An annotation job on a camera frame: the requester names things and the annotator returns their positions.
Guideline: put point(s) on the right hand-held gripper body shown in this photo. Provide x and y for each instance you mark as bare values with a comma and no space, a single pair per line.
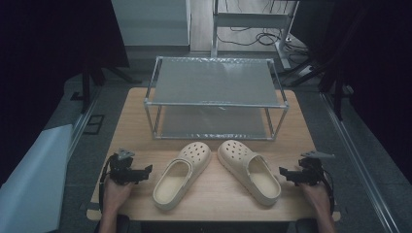
311,170

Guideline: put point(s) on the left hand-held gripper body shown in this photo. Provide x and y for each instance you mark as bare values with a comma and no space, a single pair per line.
121,168

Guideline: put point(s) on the cream foam clog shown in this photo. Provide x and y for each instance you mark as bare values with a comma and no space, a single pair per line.
181,176
249,171

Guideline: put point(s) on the two-tier metal shoe rack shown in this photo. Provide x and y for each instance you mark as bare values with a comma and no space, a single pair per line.
215,84

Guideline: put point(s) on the person's left hand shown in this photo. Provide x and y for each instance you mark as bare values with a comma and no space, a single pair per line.
115,194

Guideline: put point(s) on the person's right hand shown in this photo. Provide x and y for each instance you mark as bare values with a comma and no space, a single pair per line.
315,197

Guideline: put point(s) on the person's right knee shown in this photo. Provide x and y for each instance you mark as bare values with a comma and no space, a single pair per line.
306,226

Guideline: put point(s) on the grey tape strip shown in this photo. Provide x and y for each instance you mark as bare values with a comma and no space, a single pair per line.
90,206

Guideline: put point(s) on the black stand legs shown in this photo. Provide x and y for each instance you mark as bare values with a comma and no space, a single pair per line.
87,87
336,93

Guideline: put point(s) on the pale blue-white panel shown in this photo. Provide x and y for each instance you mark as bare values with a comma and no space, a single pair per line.
32,184

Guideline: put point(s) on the dark curtain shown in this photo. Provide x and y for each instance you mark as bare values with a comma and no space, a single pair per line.
42,64
372,64

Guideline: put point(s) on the white cabinet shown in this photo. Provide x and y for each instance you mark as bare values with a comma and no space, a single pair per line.
150,21

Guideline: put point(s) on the aluminium floor rail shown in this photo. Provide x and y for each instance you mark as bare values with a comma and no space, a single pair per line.
82,123
359,161

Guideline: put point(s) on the black rectangular floor frame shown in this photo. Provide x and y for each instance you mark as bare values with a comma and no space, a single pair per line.
94,124

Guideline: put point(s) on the white metal desk frame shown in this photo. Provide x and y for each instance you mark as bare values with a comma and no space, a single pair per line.
251,20

